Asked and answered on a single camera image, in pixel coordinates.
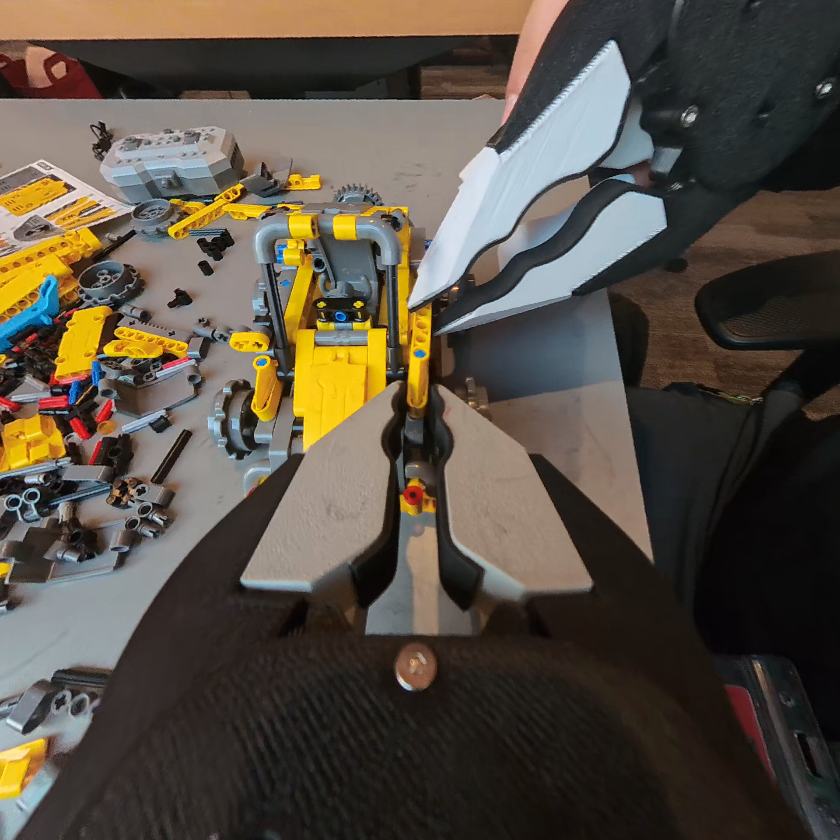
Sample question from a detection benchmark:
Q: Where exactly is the long yellow brick beam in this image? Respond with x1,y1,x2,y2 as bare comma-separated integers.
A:
406,304,434,421

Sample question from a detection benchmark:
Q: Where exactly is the yellow brick toy car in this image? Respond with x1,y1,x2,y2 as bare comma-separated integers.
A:
208,182,494,527

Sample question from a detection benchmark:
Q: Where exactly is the dark grey curved panel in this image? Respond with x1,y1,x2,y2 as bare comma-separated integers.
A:
241,159,294,198

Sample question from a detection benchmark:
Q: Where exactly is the grey brick battery box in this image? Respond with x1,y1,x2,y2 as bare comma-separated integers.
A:
99,124,248,205

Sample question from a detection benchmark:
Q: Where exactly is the yellow grey sticker sheet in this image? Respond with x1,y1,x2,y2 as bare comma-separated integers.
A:
0,159,136,257

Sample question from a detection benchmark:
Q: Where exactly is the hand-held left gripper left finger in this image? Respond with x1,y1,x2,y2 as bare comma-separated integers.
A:
239,381,403,608

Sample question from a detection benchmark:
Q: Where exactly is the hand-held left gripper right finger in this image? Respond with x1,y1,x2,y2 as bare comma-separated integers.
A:
433,385,595,611

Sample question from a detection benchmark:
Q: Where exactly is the black toy wheel hub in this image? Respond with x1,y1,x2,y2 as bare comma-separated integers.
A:
77,260,146,307

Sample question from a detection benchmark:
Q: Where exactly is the person's right hand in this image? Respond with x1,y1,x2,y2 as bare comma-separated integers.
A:
504,0,572,126

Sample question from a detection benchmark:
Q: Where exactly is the wood rimmed grey table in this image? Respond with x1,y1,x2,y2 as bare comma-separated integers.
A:
0,0,536,42

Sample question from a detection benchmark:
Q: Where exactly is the grey toy wheel hub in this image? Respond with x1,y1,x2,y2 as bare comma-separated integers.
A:
130,198,175,236

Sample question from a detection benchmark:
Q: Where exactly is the yellow angled brick beam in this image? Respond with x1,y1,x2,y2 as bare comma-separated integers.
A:
167,184,245,239

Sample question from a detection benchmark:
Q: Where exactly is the grey desk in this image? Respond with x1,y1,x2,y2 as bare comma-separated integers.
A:
0,98,654,756

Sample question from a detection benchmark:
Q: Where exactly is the pile of small brick parts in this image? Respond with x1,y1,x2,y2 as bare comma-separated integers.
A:
0,289,206,809

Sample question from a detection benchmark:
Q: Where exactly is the bundle of yellow beams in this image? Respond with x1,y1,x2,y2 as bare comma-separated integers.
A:
0,227,106,316

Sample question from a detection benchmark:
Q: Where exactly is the badge card holder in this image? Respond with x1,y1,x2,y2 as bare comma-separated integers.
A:
717,651,840,840

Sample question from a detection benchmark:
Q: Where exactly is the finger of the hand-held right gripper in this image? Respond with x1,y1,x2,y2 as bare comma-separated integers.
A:
433,177,670,337
407,39,655,312

